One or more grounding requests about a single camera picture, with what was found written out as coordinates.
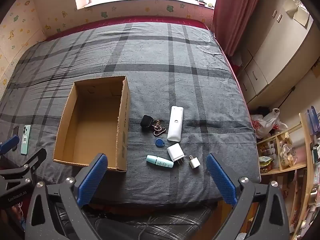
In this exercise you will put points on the clear snack bag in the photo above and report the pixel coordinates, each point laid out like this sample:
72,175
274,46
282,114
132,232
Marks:
287,153

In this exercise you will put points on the red curtain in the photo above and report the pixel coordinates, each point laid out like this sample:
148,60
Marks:
235,12

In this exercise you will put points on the blue oval key tag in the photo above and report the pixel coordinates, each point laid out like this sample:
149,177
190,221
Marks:
159,143

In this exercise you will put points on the black smartphone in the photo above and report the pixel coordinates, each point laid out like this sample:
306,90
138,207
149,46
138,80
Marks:
15,137

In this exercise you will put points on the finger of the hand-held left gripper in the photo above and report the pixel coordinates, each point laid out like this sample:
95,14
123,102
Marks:
30,161
11,141

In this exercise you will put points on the wooden shelf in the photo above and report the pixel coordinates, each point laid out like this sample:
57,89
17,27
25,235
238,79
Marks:
306,180

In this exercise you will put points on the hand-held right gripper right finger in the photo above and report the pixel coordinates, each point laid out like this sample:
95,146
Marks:
221,181

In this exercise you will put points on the large white charger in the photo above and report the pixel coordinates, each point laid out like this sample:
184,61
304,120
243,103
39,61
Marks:
174,152

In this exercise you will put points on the red bed cover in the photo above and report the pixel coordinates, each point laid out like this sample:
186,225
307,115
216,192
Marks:
140,20

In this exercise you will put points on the black key fob with keyring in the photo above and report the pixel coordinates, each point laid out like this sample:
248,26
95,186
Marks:
146,123

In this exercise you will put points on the beige wardrobe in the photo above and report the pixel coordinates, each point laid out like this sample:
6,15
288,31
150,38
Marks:
277,50

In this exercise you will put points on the white plastic bag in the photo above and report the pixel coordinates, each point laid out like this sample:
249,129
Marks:
268,122

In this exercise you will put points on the cardboard box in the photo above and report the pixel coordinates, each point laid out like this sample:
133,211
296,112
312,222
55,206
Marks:
92,122

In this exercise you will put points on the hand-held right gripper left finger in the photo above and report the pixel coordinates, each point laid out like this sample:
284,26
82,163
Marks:
92,181

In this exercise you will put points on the white remote control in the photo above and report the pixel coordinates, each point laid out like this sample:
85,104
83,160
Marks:
175,123

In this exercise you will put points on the grey plaid bed sheet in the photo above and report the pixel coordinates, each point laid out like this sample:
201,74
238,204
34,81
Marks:
160,62

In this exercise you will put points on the small white charger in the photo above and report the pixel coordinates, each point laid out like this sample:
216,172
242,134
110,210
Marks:
193,163

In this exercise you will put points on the teal cosmetic bottle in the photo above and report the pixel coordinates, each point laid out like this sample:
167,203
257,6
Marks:
158,161

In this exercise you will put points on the green smartphone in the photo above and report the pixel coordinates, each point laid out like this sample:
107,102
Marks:
25,140

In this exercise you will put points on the paper sheet on wardrobe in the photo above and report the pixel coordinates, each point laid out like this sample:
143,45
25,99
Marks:
298,11

